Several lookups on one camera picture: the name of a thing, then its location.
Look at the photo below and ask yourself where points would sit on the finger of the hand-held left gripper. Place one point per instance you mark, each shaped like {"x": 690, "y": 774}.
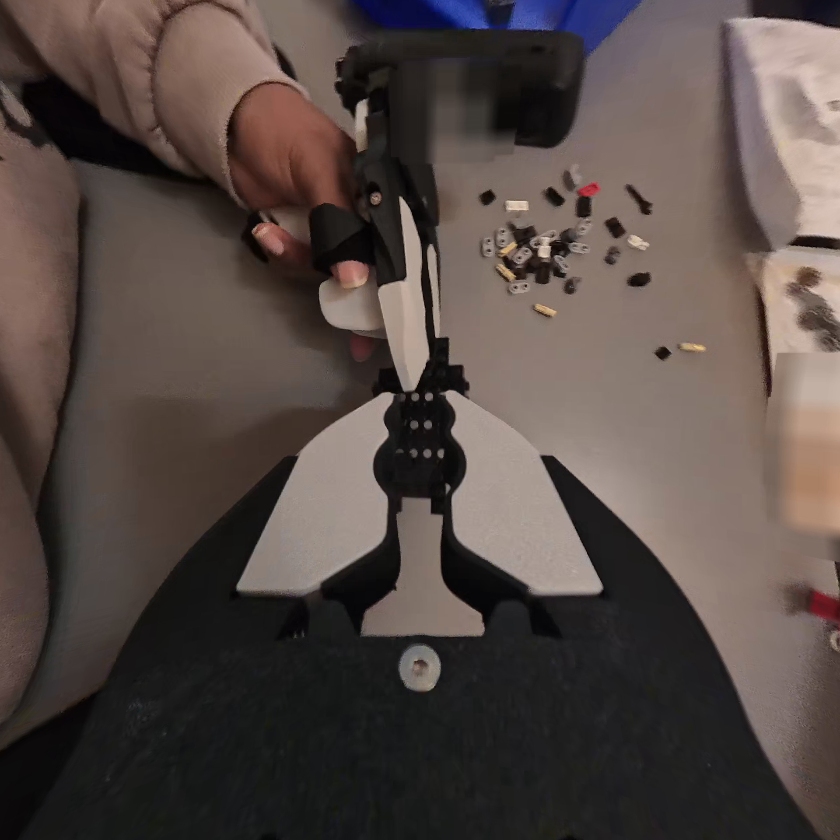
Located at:
{"x": 407, "y": 315}
{"x": 433, "y": 289}

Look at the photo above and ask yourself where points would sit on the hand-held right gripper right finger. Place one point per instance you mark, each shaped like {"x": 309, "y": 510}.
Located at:
{"x": 518, "y": 518}

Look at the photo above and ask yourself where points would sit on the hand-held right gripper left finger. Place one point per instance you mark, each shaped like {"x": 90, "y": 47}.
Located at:
{"x": 321, "y": 518}

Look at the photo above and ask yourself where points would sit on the black brick plate assembly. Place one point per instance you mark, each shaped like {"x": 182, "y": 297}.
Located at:
{"x": 420, "y": 433}

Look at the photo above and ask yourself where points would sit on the person's left forearm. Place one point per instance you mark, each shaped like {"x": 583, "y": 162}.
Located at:
{"x": 164, "y": 79}

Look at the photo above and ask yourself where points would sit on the grey desk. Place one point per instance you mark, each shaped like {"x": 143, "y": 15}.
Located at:
{"x": 623, "y": 459}

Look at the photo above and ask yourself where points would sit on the person's left hand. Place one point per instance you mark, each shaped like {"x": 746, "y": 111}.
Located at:
{"x": 289, "y": 151}

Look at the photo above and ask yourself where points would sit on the pile of small brick pieces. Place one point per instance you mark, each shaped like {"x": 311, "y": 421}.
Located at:
{"x": 544, "y": 249}

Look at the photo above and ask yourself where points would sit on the blue plastic bin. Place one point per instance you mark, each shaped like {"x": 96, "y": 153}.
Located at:
{"x": 459, "y": 16}

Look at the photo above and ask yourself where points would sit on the tan connector pin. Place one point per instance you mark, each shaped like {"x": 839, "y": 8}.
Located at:
{"x": 692, "y": 347}

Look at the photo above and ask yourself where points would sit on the red brick piece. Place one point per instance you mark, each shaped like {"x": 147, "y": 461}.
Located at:
{"x": 820, "y": 604}

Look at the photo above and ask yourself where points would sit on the clear bag of pieces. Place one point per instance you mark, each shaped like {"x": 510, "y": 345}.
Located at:
{"x": 807, "y": 302}

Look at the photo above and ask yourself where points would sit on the torn white paper bag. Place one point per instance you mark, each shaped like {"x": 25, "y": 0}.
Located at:
{"x": 781, "y": 118}

